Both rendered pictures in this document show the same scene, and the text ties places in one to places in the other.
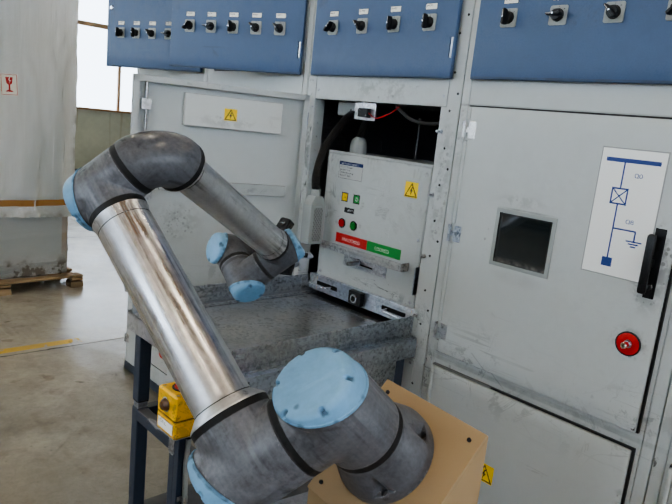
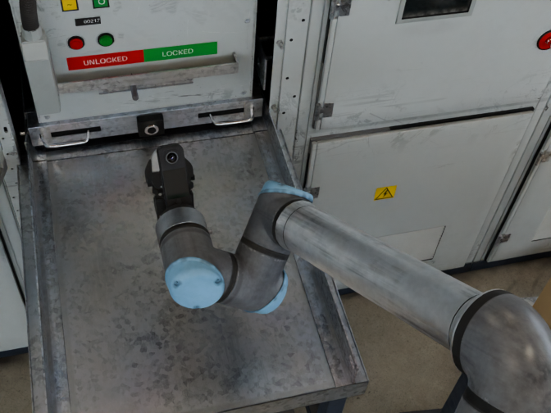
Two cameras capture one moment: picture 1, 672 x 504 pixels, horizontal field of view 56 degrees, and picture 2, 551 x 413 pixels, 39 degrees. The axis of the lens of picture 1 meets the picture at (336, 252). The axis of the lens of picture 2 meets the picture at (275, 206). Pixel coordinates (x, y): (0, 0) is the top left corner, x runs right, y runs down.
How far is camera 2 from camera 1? 179 cm
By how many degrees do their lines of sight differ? 66
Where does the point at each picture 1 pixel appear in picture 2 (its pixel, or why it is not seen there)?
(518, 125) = not seen: outside the picture
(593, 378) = (509, 78)
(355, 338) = not seen: hidden behind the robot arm
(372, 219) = (147, 19)
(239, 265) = (257, 279)
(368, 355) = not seen: hidden behind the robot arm
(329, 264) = (66, 103)
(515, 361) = (425, 98)
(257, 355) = (343, 338)
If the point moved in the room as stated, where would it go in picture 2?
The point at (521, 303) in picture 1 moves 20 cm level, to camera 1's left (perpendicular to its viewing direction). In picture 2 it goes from (436, 47) to (402, 98)
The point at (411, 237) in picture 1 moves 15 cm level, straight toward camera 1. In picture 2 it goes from (234, 20) to (291, 51)
